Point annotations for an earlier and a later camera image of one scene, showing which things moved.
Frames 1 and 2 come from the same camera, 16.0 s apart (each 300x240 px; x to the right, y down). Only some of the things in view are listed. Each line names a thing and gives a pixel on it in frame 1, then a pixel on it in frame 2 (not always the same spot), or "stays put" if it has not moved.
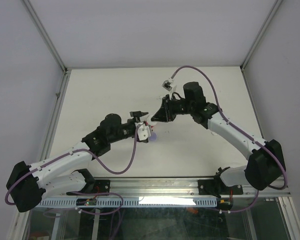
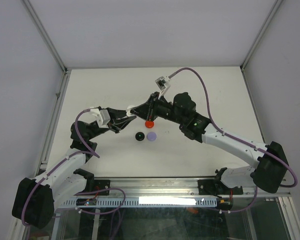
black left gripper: x=136 y=118 → x=117 y=114
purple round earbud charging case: x=153 y=136 stays put
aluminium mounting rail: x=167 y=186 stays put
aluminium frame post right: x=271 y=14 stays put
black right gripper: x=165 y=113 → x=148 y=110
